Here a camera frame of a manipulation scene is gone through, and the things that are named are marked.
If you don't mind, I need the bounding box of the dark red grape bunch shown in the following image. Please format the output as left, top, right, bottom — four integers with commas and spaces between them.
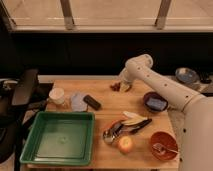
110, 82, 121, 91

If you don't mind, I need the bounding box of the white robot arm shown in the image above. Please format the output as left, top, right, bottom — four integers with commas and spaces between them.
120, 54, 213, 171

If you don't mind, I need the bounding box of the green plastic tray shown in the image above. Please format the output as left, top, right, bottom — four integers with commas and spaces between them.
20, 112, 95, 166

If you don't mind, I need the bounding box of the dark purple bowl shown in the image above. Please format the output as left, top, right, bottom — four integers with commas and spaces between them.
143, 92, 168, 113

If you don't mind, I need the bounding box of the yellow banana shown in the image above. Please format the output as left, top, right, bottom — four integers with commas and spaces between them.
123, 111, 147, 126

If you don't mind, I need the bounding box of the orange carrot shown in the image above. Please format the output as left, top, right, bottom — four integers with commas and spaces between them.
105, 119, 124, 130

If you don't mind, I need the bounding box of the blue sponge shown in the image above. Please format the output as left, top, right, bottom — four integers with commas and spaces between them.
146, 98, 167, 111

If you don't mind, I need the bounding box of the black rectangular block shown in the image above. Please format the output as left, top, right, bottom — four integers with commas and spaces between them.
83, 95, 101, 110

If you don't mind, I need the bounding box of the red yellow apple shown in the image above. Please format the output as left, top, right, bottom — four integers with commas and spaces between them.
117, 136, 133, 154

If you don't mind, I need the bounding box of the grey plate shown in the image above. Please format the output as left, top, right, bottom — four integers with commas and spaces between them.
175, 67, 198, 84

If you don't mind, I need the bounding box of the orange bowl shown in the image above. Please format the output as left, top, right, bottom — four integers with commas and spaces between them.
149, 131, 178, 161

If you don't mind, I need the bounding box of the white cup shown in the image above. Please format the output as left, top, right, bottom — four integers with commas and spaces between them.
49, 88, 65, 105

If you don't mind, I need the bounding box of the metal spoon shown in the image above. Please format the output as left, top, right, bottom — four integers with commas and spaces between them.
153, 143, 178, 154

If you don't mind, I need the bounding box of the black chair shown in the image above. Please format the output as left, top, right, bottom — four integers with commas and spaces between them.
0, 69, 47, 163

